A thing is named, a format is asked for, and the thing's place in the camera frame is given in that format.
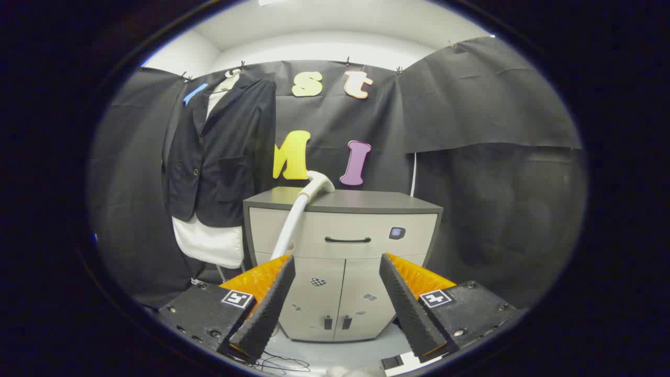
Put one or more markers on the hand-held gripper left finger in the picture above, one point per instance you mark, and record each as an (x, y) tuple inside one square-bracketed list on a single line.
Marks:
[(267, 314)]

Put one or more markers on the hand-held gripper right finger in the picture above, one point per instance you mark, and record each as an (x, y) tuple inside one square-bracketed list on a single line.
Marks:
[(408, 309)]

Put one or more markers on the white shirt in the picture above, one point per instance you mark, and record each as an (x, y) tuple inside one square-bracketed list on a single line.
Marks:
[(209, 243)]

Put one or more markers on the white garment steamer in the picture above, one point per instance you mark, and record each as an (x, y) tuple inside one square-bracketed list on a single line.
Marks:
[(293, 220)]

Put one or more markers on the black suit jacket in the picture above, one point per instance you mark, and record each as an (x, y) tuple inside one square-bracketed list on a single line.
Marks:
[(230, 157)]

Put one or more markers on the small grey square device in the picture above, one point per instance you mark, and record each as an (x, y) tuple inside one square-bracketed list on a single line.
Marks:
[(397, 233)]

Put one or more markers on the beige cabinet with grey top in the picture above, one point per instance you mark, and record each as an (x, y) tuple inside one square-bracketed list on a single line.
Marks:
[(335, 262)]

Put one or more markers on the black backdrop cloth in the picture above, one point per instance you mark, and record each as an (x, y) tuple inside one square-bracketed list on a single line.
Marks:
[(335, 120)]

